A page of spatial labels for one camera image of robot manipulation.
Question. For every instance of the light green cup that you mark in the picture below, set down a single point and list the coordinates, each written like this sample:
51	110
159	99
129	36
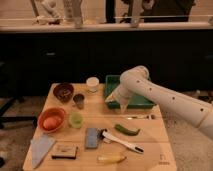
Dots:
75	120

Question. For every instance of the blue sponge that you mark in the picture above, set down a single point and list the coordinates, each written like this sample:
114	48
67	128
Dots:
91	139

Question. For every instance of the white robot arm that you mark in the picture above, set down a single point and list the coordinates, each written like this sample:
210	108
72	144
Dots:
136	81

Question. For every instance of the white handled brush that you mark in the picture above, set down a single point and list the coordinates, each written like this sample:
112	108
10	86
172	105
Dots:
131	146

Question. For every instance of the white cup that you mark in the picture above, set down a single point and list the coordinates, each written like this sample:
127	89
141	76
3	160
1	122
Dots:
92	84

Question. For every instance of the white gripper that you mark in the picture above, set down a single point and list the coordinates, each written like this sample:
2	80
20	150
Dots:
121	97

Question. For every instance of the brown block eraser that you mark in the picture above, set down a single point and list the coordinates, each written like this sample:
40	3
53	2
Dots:
64	152

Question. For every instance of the green chili pepper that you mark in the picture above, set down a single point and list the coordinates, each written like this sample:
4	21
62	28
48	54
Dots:
126	131

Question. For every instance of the green plastic tray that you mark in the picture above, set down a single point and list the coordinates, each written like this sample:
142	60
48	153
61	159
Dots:
136	102

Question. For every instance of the grey folded cloth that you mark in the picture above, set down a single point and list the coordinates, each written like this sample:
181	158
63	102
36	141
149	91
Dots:
40	147

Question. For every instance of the orange bowl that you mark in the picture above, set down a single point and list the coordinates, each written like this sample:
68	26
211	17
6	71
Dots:
49	113

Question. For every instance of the small metal utensil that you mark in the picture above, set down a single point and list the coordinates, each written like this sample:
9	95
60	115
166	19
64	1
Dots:
150	117

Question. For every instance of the yellow banana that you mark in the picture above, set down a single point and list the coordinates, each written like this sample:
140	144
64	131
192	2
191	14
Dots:
106	159

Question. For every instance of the dark red bowl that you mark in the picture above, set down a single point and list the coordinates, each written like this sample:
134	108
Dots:
63	92

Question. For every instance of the orange fruit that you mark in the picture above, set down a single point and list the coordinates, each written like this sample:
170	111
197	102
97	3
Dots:
51	122

